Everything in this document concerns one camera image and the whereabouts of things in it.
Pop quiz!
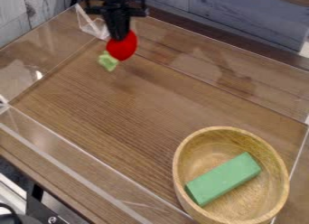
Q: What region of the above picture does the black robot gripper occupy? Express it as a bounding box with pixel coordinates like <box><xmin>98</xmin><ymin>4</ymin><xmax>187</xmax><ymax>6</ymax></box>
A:
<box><xmin>82</xmin><ymin>0</ymin><xmax>148</xmax><ymax>41</ymax></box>

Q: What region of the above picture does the clear acrylic corner bracket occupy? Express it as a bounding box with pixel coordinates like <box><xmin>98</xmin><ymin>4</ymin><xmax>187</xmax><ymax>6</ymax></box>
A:
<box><xmin>74</xmin><ymin>5</ymin><xmax>109</xmax><ymax>40</ymax></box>

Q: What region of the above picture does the green rectangular block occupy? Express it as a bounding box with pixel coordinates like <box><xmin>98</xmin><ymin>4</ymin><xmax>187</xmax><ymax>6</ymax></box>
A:
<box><xmin>184</xmin><ymin>153</ymin><xmax>262</xmax><ymax>207</ymax></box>

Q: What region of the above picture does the clear acrylic tray wall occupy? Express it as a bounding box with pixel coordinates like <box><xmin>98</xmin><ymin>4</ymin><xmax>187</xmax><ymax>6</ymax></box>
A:
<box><xmin>0</xmin><ymin>98</ymin><xmax>192</xmax><ymax>224</ymax></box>

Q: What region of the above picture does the black cable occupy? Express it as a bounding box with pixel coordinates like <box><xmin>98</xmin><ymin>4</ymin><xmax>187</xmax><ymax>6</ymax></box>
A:
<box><xmin>0</xmin><ymin>202</ymin><xmax>21</xmax><ymax>224</ymax></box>

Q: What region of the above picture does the red plush strawberry toy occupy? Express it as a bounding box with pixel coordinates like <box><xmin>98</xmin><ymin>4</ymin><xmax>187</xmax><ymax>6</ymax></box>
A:
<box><xmin>97</xmin><ymin>31</ymin><xmax>137</xmax><ymax>71</ymax></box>

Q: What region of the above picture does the wooden bowl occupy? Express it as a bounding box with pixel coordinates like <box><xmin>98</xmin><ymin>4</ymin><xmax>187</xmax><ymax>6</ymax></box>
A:
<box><xmin>172</xmin><ymin>126</ymin><xmax>290</xmax><ymax>224</ymax></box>

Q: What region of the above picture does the black table leg bracket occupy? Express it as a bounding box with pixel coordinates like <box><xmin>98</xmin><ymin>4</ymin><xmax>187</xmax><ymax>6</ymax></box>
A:
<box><xmin>25</xmin><ymin>183</ymin><xmax>78</xmax><ymax>224</ymax></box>

